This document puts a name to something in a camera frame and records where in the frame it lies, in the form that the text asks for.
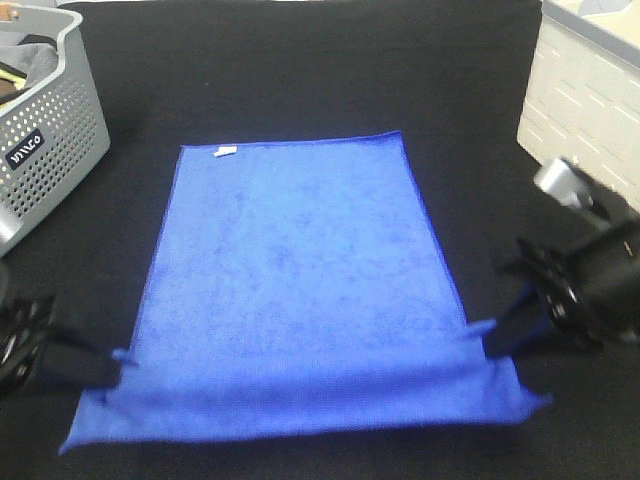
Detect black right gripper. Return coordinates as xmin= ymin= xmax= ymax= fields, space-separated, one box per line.
xmin=487 ymin=220 xmax=639 ymax=358

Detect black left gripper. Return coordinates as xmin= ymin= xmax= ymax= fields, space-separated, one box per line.
xmin=1 ymin=296 xmax=121 ymax=395

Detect blue microfiber towel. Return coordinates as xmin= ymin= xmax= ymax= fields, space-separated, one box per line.
xmin=62 ymin=131 xmax=550 ymax=451

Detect right robot arm silver black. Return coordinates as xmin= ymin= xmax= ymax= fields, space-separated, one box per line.
xmin=483 ymin=157 xmax=639 ymax=358

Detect grey perforated plastic basket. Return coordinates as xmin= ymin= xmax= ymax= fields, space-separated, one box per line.
xmin=1 ymin=3 xmax=110 ymax=254

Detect white plastic storage crate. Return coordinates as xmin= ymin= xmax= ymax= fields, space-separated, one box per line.
xmin=517 ymin=1 xmax=639 ymax=207

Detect white towel label tag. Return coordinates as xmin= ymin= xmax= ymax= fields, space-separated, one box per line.
xmin=213 ymin=146 xmax=238 ymax=158

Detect yellow and brown folded cloths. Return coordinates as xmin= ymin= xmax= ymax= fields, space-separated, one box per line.
xmin=0 ymin=62 xmax=27 ymax=105

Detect grey cloth in basket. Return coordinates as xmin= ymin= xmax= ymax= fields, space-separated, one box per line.
xmin=1 ymin=43 xmax=58 ymax=85

